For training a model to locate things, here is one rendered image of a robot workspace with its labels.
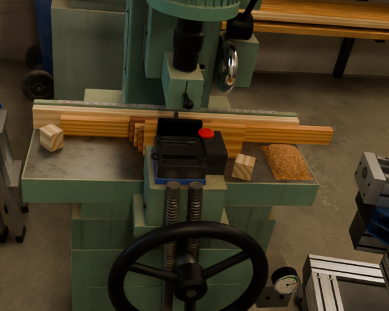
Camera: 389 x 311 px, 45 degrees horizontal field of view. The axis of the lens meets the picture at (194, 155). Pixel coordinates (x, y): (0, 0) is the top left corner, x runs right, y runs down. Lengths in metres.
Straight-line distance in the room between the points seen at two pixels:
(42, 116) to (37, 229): 1.13
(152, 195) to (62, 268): 1.18
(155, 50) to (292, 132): 0.36
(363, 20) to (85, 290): 2.70
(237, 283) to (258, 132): 0.37
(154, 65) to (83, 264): 0.47
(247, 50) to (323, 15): 2.15
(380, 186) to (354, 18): 2.13
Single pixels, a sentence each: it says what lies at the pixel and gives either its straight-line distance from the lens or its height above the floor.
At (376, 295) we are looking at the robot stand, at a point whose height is 0.21.
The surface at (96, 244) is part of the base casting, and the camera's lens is 1.04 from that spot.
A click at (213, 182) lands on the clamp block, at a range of 0.85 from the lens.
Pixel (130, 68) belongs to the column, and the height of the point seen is 0.98.
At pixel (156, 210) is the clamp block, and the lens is 0.85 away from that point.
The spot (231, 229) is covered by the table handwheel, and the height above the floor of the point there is 0.94.
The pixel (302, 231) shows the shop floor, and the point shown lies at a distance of 2.31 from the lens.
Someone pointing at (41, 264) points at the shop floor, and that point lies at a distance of 1.99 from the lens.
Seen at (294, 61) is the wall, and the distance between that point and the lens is 3.86.
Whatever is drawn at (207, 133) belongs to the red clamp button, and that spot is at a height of 1.02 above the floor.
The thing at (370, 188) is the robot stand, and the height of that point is 0.74.
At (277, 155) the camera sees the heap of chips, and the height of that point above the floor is 0.92.
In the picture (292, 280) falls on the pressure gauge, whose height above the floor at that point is 0.67.
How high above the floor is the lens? 1.47
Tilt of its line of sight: 34 degrees down
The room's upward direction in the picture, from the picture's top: 9 degrees clockwise
